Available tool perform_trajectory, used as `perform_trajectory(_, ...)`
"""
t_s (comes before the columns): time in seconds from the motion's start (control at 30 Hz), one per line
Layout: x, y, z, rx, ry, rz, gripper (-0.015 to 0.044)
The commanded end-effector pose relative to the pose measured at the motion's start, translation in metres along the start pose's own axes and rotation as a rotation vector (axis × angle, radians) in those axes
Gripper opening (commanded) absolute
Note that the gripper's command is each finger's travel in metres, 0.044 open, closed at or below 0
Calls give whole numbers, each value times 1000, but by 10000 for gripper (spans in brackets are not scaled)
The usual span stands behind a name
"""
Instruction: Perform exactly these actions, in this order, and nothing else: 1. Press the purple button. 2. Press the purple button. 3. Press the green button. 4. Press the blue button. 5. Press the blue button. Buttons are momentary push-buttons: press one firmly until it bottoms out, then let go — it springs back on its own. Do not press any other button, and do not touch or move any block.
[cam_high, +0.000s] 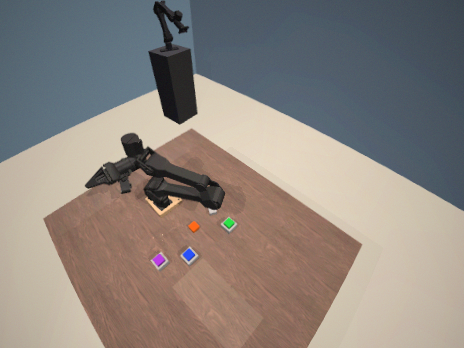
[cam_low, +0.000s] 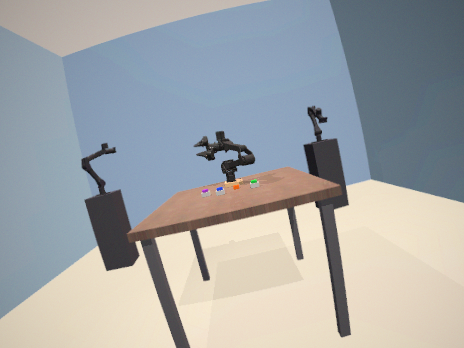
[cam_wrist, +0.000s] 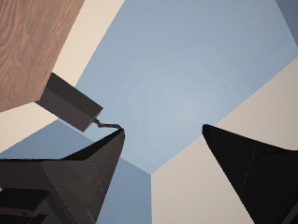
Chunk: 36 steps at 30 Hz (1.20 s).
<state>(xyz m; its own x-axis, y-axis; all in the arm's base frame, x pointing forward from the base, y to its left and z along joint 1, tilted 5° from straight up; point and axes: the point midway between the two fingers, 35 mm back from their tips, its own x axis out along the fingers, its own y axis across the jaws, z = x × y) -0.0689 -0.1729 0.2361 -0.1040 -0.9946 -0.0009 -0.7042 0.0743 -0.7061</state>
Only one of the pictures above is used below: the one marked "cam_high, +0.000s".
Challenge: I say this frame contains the purple button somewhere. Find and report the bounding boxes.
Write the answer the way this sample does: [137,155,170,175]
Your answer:
[151,252,169,271]

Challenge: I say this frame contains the blue button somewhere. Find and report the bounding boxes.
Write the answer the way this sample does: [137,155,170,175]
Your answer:
[181,247,199,266]

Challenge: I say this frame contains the green button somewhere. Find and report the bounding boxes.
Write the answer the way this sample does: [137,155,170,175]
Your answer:
[221,217,237,234]

